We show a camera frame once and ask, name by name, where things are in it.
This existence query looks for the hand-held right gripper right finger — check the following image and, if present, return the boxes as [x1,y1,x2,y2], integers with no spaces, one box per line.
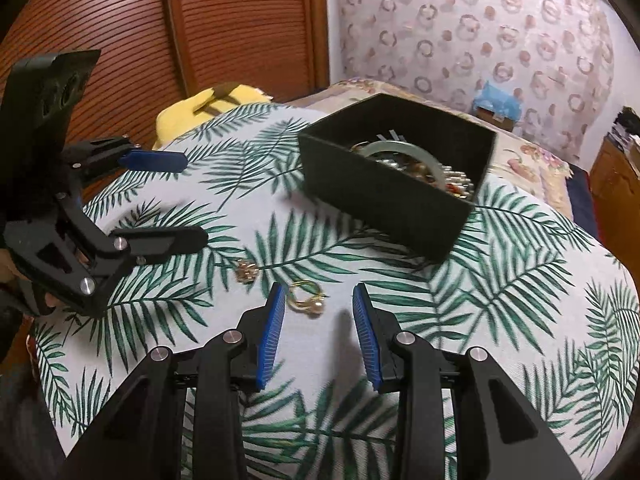
[352,283,583,480]

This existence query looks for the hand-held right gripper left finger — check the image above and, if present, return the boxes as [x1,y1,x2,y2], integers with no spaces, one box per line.
[60,282,287,480]

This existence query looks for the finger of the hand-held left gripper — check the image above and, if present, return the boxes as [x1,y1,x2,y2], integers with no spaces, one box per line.
[62,135,189,181]
[10,192,209,318]

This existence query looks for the gold pearl ring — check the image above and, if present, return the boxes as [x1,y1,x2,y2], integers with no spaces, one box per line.
[287,280,331,318]

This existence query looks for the gold flower brooch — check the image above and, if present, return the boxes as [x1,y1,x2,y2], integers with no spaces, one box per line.
[235,258,258,285]

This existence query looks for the black jewelry box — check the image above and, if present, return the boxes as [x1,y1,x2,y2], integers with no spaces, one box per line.
[297,92,498,263]

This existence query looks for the white pearl necklace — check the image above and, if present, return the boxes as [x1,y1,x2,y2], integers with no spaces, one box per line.
[435,165,476,201]

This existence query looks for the yellow plush pillow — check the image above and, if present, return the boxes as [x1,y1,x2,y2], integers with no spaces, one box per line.
[154,82,271,151]

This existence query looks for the green leaf print tablecloth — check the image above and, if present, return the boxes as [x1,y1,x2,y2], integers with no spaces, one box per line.
[30,102,640,480]

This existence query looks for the brown slatted wooden wardrobe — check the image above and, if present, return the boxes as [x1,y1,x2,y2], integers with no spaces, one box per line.
[0,0,331,241]

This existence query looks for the small brown cardboard box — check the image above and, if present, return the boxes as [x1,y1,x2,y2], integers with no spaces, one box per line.
[472,105,516,131]

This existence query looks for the red and navy blanket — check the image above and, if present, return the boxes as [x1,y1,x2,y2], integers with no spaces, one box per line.
[565,165,601,241]

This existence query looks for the blue plastic bag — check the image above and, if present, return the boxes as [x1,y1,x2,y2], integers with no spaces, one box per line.
[472,80,523,116]

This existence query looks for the circle print sheer curtain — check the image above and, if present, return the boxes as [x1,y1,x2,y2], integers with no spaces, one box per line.
[332,0,616,126]

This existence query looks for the items on wooden sideboard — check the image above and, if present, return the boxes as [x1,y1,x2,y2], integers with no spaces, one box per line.
[607,105,640,153]

